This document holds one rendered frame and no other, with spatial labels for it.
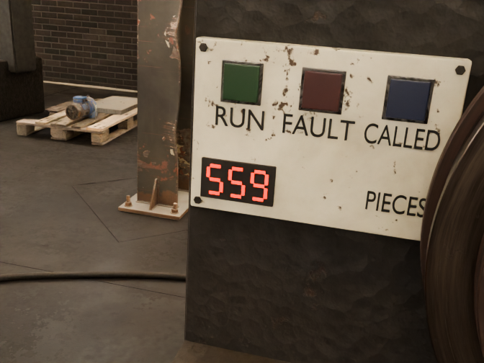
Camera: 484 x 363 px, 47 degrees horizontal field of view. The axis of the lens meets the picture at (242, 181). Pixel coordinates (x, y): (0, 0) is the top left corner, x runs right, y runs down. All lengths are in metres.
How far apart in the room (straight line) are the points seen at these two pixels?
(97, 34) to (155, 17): 4.24
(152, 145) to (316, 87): 2.81
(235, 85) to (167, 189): 2.82
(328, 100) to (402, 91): 0.07
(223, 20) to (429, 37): 0.20
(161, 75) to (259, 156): 2.66
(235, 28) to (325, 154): 0.16
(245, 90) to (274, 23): 0.07
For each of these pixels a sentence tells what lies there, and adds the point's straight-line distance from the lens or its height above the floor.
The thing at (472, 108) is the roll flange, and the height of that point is 1.21.
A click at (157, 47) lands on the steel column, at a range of 3.20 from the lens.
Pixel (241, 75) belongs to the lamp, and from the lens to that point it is 0.55.
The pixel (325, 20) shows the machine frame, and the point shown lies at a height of 1.26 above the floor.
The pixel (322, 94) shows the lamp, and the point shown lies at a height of 1.20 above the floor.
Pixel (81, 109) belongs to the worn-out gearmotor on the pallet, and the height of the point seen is 0.26.
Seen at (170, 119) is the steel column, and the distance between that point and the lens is 3.22.
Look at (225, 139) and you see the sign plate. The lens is 0.57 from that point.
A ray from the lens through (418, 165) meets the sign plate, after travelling 0.56.
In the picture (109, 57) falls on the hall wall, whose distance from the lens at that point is 7.36.
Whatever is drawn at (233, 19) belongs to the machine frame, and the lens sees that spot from 0.58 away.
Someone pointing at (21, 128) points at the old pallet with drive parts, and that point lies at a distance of 5.12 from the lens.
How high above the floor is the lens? 1.28
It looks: 19 degrees down
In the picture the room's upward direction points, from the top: 4 degrees clockwise
